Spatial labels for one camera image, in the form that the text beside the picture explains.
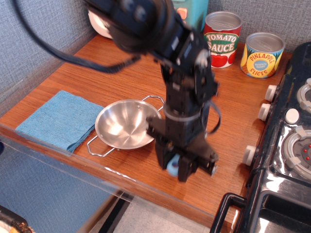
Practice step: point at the folded blue cloth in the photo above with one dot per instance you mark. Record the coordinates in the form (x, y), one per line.
(65, 121)

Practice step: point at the pineapple slices can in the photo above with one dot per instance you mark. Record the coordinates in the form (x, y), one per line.
(261, 55)

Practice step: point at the tomato sauce can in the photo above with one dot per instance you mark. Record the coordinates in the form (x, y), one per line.
(222, 32)

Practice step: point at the white stove knob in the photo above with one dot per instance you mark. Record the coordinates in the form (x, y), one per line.
(248, 155)
(264, 111)
(270, 92)

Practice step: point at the black toy stove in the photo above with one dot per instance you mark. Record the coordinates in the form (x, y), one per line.
(278, 197)

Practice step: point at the orange fuzzy object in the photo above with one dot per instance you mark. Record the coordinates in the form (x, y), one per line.
(20, 228)

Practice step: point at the steel bowl with handles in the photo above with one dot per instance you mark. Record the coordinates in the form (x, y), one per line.
(123, 126)

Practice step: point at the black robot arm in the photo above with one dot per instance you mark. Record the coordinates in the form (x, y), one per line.
(154, 27)

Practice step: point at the teal toy microwave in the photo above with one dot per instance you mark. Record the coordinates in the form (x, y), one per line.
(192, 12)

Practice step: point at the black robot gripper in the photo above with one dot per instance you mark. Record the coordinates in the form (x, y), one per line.
(186, 138)

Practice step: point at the blue and grey toy spoon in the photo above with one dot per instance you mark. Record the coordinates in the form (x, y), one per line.
(173, 166)

